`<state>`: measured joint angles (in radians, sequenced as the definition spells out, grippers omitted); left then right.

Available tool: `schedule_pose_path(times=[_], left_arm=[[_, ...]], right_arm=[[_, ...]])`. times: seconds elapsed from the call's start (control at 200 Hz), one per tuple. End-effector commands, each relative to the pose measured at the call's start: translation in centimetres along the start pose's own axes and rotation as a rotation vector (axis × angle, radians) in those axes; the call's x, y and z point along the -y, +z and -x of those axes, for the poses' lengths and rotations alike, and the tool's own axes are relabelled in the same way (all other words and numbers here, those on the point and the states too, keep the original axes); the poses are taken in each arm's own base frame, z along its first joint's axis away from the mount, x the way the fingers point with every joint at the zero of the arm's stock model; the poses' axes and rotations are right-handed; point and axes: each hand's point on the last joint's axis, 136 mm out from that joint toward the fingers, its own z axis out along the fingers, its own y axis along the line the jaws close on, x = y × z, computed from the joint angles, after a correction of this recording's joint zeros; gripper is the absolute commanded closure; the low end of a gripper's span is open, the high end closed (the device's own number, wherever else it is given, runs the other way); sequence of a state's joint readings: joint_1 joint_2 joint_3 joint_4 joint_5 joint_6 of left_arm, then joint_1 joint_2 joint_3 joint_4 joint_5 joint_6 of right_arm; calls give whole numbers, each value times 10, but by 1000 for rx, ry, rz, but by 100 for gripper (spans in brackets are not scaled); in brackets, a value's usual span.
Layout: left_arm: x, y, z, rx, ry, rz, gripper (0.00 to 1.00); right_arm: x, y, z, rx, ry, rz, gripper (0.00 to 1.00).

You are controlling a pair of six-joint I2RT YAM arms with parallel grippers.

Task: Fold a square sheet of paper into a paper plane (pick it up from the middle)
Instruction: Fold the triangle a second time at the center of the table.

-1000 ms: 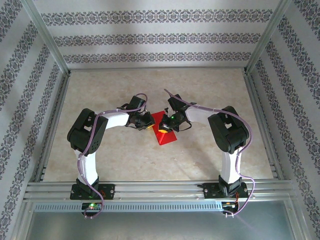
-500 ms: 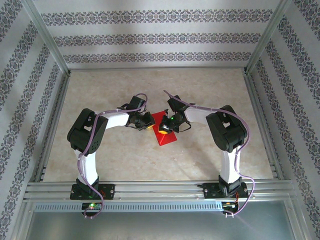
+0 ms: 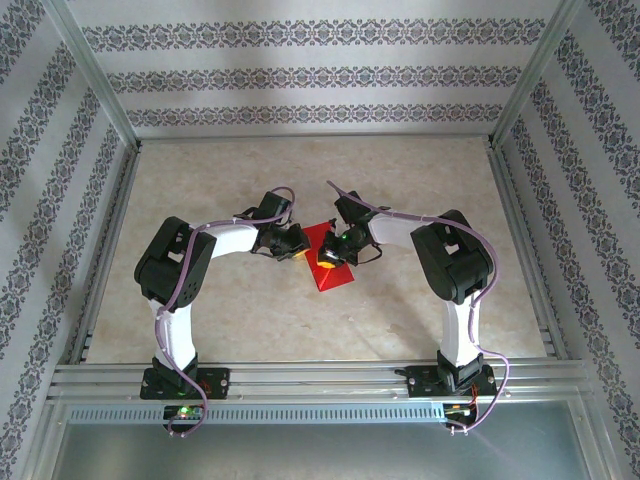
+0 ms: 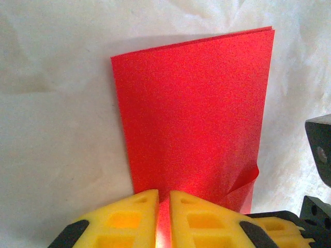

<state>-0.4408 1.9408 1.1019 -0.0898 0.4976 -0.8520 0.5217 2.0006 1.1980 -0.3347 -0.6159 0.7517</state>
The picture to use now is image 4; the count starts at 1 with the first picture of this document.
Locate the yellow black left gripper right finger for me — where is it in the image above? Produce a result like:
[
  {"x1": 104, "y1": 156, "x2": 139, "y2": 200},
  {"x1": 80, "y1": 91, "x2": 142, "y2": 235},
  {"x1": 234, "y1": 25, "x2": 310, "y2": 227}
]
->
[{"x1": 169, "y1": 190, "x2": 280, "y2": 248}]

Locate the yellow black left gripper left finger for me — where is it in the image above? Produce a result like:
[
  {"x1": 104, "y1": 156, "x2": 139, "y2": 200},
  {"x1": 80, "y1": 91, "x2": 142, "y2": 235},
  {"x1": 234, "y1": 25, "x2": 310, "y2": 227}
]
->
[{"x1": 48, "y1": 189, "x2": 160, "y2": 248}]

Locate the red paper sheet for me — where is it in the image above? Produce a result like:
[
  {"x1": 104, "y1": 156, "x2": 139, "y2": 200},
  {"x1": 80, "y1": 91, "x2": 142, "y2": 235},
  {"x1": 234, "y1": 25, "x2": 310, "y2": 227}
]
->
[{"x1": 110, "y1": 25, "x2": 276, "y2": 248}]

